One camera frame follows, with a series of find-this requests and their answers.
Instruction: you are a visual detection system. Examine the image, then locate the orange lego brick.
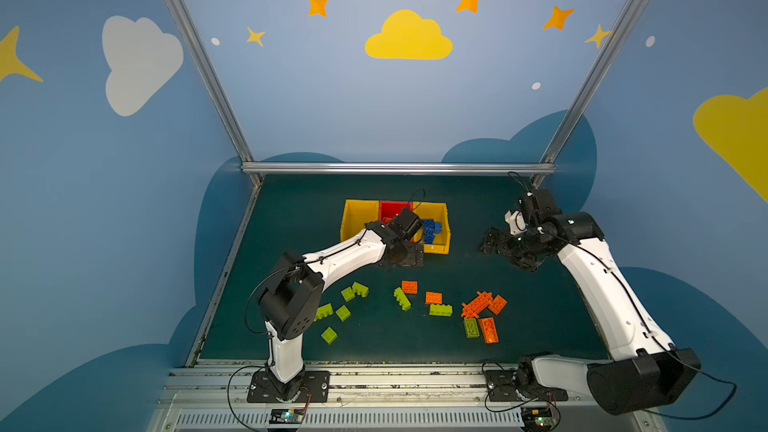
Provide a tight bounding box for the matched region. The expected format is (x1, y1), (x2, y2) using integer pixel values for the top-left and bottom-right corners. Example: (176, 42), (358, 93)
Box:
(425, 292), (443, 305)
(401, 281), (418, 295)

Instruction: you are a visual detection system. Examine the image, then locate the large blue lego brick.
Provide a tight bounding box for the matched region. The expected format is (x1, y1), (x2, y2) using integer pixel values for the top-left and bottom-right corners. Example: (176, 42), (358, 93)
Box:
(423, 219), (442, 235)

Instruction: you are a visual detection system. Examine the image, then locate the orange square lego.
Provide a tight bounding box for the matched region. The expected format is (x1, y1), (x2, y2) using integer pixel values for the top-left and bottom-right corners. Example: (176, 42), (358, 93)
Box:
(488, 295), (508, 315)

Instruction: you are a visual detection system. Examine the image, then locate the orange lego plane piece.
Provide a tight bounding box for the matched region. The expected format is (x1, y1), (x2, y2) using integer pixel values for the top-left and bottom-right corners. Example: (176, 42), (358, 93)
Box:
(461, 291), (493, 319)

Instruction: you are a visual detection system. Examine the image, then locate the orange long lego bottom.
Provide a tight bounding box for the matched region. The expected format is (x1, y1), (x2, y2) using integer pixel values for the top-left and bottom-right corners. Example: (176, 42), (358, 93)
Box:
(478, 317), (499, 344)

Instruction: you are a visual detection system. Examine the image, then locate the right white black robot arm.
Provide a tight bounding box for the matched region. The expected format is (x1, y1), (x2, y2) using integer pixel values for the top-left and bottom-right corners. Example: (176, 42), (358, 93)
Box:
(479, 212), (700, 415)

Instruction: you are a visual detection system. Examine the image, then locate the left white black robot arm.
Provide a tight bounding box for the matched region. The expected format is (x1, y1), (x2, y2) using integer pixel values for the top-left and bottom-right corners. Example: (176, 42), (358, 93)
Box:
(255, 211), (422, 387)

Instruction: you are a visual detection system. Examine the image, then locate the green long lego centre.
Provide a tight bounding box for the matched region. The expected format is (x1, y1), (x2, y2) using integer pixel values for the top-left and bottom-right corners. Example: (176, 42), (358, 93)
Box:
(393, 287), (412, 311)

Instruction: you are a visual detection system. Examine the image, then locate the red middle bin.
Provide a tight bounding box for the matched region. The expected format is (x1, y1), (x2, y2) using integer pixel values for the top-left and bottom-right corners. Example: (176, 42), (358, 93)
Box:
(378, 200), (413, 224)

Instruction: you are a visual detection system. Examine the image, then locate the green lego beside orange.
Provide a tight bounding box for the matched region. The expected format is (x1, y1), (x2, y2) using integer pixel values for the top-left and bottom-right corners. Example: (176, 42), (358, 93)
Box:
(352, 282), (369, 297)

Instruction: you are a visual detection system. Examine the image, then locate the left yellow bin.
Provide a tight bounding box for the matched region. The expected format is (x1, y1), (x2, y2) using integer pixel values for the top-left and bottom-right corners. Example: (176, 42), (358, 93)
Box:
(340, 199), (380, 242)

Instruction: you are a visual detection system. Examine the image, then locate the yellow bin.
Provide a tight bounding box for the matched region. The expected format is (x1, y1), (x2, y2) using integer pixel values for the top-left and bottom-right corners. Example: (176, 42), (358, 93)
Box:
(340, 199), (380, 242)
(412, 202), (451, 255)

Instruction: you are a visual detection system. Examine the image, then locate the right yellow bin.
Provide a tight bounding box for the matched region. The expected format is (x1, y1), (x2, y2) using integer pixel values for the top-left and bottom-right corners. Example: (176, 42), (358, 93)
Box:
(412, 202), (451, 255)

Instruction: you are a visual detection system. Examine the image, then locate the green small lego upper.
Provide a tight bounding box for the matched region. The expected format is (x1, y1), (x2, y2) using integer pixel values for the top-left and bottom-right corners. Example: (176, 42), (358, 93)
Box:
(341, 287), (355, 302)

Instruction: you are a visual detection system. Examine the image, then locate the green small lego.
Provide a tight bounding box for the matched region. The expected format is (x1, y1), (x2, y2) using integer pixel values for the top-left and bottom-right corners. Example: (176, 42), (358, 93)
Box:
(321, 327), (338, 345)
(341, 287), (355, 302)
(335, 305), (351, 322)

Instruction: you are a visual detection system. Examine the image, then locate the green lego flat centre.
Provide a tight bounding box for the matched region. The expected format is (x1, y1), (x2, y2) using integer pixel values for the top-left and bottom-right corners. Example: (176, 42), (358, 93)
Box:
(429, 304), (453, 317)

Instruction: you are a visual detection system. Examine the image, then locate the green small lego middle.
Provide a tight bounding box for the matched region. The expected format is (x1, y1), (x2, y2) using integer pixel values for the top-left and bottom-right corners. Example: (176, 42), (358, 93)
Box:
(335, 305), (351, 322)

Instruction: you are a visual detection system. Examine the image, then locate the green lego far left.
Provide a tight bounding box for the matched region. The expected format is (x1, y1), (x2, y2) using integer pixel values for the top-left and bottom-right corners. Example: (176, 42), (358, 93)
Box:
(315, 304), (334, 321)

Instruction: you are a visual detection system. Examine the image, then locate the green lego upside down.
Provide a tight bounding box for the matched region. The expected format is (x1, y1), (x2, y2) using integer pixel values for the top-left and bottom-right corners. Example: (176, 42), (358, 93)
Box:
(463, 318), (481, 339)

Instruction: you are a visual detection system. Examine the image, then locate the green small lego bottom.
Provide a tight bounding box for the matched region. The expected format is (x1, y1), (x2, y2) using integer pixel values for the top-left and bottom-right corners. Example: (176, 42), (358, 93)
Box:
(321, 327), (338, 345)

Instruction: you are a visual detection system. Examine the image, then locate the right controller board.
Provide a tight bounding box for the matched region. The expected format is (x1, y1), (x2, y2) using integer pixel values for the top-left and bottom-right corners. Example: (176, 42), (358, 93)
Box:
(520, 407), (557, 431)

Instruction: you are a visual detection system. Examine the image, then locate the controller board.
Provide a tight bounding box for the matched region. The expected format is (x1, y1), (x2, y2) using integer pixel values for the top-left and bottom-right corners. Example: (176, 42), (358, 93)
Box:
(520, 407), (557, 431)
(269, 409), (305, 426)

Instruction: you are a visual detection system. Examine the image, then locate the left controller board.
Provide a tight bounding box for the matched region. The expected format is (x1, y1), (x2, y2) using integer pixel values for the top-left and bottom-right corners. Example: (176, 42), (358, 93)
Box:
(269, 409), (305, 426)

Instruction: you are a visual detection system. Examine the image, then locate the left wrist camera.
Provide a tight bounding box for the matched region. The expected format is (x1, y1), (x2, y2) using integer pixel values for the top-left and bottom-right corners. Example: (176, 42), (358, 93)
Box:
(389, 208), (423, 240)

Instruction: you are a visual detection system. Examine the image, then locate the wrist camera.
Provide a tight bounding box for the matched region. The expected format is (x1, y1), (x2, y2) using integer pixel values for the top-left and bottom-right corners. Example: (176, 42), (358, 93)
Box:
(504, 188), (562, 237)
(389, 208), (423, 240)

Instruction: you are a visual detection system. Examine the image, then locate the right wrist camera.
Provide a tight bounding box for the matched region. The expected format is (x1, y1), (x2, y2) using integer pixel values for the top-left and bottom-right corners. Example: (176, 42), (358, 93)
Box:
(504, 188), (562, 237)

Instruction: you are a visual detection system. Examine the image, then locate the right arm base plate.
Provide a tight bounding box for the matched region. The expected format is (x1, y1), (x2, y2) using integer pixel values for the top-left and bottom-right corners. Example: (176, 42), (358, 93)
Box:
(483, 370), (569, 402)

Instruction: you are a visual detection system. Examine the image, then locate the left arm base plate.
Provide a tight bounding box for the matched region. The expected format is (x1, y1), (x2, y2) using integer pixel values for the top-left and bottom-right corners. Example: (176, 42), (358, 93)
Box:
(246, 369), (330, 403)

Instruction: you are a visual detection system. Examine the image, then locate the horizontal aluminium frame bar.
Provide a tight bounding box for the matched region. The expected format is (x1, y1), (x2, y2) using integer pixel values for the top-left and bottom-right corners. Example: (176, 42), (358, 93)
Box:
(241, 162), (556, 176)

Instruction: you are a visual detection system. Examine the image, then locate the front aluminium rail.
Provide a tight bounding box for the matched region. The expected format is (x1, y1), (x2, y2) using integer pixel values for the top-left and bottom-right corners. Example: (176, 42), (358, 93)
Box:
(148, 360), (665, 431)

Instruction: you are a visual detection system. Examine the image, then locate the right aluminium frame post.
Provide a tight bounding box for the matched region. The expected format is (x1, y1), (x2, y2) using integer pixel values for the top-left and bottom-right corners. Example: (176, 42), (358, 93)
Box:
(531, 0), (650, 187)

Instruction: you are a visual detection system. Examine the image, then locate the aluminium frame post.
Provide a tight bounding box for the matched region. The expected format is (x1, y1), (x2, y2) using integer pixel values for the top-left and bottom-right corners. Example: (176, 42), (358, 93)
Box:
(164, 0), (254, 165)
(531, 0), (650, 187)

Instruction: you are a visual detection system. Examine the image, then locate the left aluminium frame post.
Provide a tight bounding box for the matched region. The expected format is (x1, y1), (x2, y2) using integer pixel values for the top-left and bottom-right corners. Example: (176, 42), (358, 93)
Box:
(164, 0), (254, 165)

